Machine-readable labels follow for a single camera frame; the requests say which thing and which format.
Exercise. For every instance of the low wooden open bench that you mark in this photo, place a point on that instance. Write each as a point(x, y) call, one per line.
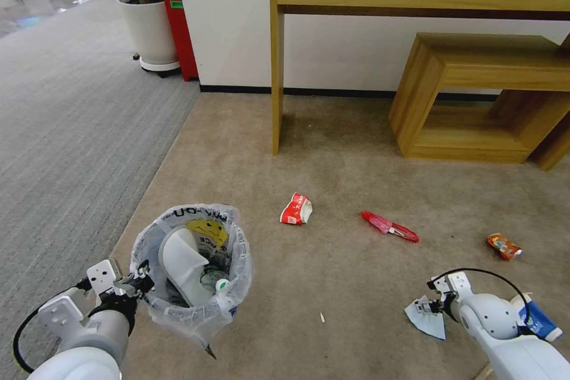
point(554, 144)
point(467, 59)

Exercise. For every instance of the green cabinet label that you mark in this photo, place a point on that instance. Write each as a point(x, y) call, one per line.
point(176, 4)

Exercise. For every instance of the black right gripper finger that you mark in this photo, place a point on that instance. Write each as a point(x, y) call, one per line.
point(426, 306)

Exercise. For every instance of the blue white drink carton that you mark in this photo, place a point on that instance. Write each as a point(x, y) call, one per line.
point(541, 324)

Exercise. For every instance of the crushed red white paper cup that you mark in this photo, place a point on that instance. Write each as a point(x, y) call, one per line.
point(296, 210)

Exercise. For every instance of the white plant pot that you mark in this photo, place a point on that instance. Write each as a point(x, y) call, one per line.
point(149, 30)

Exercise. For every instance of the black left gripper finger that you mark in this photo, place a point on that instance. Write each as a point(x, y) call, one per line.
point(211, 351)

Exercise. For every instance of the red metal cabinet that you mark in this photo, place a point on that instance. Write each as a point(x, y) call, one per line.
point(185, 41)

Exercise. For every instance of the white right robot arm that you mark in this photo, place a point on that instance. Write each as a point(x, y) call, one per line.
point(503, 335)

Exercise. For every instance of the clear bin liner smiley print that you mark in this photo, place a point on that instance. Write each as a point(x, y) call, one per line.
point(236, 260)

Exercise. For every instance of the red plastic wrapper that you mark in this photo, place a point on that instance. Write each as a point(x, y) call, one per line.
point(392, 227)

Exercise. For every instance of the green bottle with white cap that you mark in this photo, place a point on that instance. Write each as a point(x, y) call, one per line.
point(218, 282)

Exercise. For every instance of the torn white paper piece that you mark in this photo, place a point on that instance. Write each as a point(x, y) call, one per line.
point(427, 326)

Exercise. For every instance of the orange red snack pouch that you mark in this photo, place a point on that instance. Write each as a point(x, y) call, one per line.
point(503, 246)

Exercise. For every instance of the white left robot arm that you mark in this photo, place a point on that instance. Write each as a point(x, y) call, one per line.
point(84, 344)

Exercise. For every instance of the small round trash bin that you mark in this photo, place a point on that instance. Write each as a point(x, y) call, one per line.
point(191, 311)

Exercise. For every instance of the black wheeled pot stand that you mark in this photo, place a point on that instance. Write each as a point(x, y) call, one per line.
point(156, 67)

